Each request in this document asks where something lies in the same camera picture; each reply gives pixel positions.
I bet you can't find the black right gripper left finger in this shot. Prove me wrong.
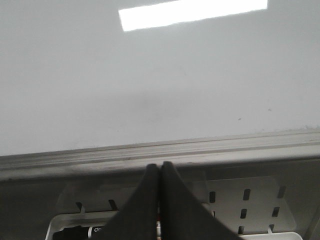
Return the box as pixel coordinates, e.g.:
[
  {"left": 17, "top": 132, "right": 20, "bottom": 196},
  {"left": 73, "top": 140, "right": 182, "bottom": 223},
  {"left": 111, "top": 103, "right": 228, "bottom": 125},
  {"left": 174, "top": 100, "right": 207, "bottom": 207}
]
[{"left": 100, "top": 164, "right": 158, "bottom": 240}]

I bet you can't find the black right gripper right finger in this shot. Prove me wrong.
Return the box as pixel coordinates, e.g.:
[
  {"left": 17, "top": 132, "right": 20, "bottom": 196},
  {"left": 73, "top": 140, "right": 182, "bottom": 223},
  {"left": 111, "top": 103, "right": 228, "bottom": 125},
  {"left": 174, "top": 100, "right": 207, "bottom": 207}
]
[{"left": 159, "top": 161, "right": 241, "bottom": 240}]

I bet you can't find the black spare whiteboard marker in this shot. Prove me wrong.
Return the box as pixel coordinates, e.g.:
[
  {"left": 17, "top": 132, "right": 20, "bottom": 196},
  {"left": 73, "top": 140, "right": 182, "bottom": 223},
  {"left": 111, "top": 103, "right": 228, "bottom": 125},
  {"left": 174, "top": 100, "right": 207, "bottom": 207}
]
[{"left": 52, "top": 225, "right": 112, "bottom": 240}]

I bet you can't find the white perforated marker tray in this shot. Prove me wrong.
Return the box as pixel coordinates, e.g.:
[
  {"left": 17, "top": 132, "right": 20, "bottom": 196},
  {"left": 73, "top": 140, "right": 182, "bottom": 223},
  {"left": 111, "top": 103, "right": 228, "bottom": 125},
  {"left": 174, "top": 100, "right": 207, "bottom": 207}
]
[{"left": 45, "top": 176, "right": 303, "bottom": 240}]

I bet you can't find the white whiteboard with aluminium frame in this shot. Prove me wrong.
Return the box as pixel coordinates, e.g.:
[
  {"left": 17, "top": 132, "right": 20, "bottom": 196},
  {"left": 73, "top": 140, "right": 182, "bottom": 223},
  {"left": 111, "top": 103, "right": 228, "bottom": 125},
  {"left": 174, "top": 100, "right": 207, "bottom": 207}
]
[{"left": 0, "top": 0, "right": 320, "bottom": 182}]

